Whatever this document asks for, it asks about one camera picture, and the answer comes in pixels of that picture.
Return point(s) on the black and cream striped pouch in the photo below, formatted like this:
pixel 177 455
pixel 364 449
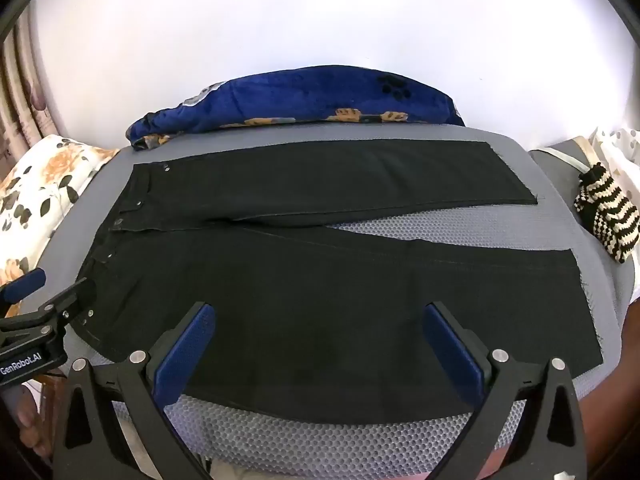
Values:
pixel 610 220

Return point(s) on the white dotted cloth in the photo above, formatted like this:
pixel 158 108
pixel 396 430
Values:
pixel 620 152

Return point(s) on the patterned curtain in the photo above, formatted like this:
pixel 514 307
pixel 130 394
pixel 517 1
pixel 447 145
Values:
pixel 25 90

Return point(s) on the black pants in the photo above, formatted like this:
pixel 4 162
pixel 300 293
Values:
pixel 320 280

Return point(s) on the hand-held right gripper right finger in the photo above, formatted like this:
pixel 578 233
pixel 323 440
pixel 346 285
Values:
pixel 452 352

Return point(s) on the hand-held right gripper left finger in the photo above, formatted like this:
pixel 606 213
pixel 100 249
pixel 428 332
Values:
pixel 184 352

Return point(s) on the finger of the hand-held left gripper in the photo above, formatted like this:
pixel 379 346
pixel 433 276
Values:
pixel 47 312
pixel 22 286

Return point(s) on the blue printed blanket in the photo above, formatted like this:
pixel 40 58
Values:
pixel 300 97

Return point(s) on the floral pillow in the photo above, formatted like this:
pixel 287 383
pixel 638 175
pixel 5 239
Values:
pixel 45 180

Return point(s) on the grey mesh mat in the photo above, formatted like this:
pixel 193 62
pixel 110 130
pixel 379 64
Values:
pixel 450 220

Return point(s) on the person's left hand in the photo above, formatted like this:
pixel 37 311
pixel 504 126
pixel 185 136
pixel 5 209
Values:
pixel 31 420

